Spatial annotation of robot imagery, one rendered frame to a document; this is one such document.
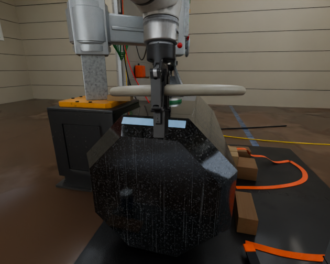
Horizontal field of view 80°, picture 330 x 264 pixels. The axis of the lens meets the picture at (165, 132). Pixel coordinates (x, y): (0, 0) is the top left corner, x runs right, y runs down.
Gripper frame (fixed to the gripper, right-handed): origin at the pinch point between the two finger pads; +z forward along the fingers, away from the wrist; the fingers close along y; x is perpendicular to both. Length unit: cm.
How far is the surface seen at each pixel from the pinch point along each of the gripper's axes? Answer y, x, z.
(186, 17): 73, 2, -53
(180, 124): 35.5, -0.9, 5.0
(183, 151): 30.8, -2.9, 16.1
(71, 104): 90, 97, -1
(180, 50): 76, 5, -36
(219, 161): 36.5, -18.6, 21.7
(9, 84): 479, 617, -44
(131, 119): 36.9, 23.6, 3.7
